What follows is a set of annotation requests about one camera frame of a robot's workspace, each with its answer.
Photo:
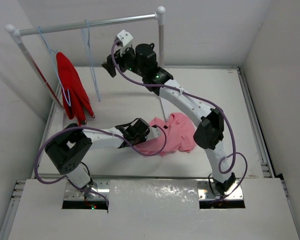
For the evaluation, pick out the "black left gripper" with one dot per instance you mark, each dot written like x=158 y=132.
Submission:
x=144 y=134

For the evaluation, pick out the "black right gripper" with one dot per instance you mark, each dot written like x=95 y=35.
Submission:
x=119 y=58

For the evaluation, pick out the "light blue wire hanger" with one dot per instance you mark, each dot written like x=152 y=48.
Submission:
x=86 y=40

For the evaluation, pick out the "pink t shirt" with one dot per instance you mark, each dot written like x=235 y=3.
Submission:
x=177 y=137

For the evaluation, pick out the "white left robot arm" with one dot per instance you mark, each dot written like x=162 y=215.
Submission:
x=67 y=150

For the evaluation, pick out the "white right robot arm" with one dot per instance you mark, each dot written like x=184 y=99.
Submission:
x=209 y=120

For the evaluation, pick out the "light blue hanger with shirt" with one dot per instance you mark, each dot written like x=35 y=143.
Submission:
x=53 y=57

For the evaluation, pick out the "red t shirt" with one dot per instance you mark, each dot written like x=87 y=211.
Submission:
x=78 y=96

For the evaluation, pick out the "white clothes rack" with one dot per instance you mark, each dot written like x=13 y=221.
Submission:
x=17 y=34

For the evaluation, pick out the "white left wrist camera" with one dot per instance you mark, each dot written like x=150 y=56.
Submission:
x=154 y=133

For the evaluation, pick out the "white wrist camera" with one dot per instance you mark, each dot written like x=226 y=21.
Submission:
x=154 y=133
x=125 y=39

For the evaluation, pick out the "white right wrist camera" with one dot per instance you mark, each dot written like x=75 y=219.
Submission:
x=125 y=39

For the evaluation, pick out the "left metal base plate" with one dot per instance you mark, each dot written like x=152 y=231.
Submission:
x=93 y=191

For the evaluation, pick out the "metal base plate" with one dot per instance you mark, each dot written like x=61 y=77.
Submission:
x=93 y=191
x=207 y=191

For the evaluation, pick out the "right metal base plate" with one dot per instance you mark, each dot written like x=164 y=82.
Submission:
x=207 y=191

